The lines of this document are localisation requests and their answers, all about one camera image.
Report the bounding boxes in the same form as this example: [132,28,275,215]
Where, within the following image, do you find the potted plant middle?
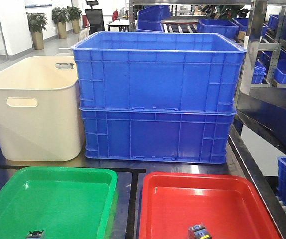
[52,7,68,39]

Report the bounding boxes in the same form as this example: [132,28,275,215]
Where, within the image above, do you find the red plastic tray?
[139,172,280,239]

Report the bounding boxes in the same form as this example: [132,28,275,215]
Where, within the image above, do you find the potted plant right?
[67,6,82,34]

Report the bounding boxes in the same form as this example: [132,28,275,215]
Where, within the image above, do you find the upper blue stacked crate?
[72,32,246,112]

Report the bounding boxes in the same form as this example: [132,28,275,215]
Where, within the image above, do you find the lower blue stacked crate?
[81,108,235,164]

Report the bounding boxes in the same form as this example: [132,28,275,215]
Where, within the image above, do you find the potted plant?
[67,6,82,34]
[26,12,47,50]
[52,7,68,39]

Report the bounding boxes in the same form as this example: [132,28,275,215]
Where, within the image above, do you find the green plastic tray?
[0,166,118,239]

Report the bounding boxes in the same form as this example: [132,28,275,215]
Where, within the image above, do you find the cream plastic tub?
[0,56,85,161]

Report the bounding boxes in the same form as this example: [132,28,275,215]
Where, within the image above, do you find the potted plant left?
[26,12,47,50]

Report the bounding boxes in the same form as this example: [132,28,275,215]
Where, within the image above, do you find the red emergency stop button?
[188,224,212,239]

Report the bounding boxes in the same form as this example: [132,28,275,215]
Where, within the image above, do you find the grey button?
[26,230,46,239]

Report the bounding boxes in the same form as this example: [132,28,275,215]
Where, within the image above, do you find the black mesh office chair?
[85,0,105,35]

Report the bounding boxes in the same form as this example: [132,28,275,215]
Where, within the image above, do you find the stainless steel shelving rack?
[129,0,286,152]

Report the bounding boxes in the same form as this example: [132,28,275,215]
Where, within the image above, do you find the blue stacked crate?
[72,32,246,112]
[81,108,235,164]

